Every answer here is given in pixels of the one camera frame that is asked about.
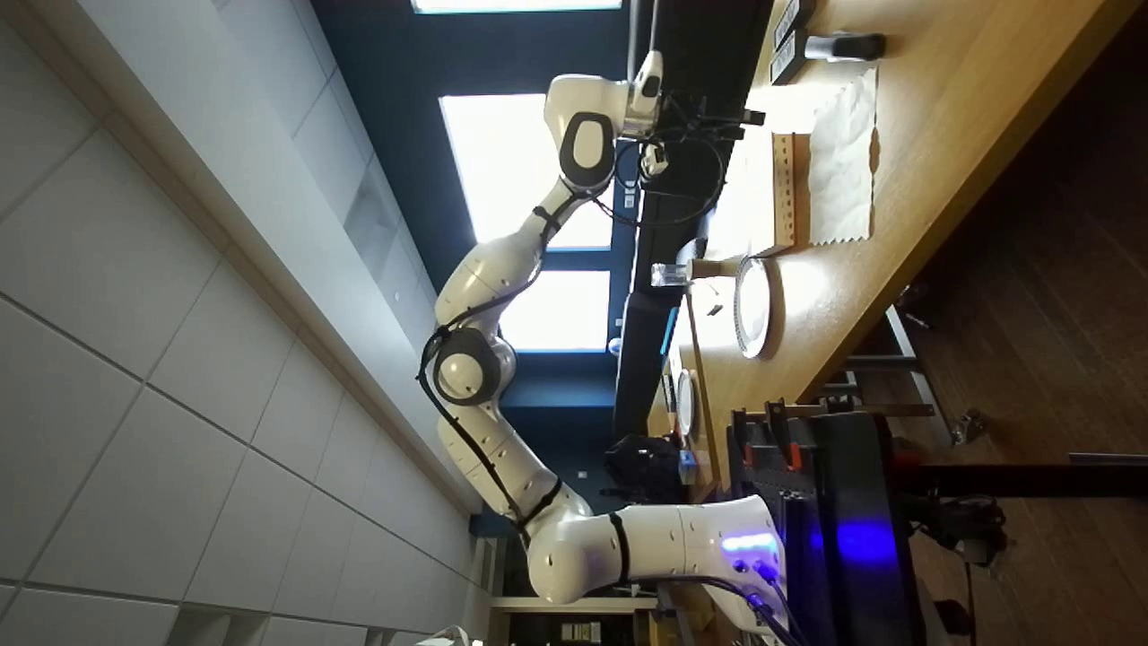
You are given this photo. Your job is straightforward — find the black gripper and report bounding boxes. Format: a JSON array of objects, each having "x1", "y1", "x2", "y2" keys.
[{"x1": 668, "y1": 104, "x2": 766, "y2": 144}]

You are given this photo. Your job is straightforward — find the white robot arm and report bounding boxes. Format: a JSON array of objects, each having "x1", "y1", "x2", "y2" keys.
[{"x1": 418, "y1": 50, "x2": 786, "y2": 611}]

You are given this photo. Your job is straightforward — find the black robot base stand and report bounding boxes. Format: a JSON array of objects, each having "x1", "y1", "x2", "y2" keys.
[{"x1": 729, "y1": 411, "x2": 924, "y2": 646}]

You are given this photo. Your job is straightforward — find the black cable loop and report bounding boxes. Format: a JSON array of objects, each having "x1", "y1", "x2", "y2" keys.
[{"x1": 650, "y1": 101, "x2": 731, "y2": 229}]

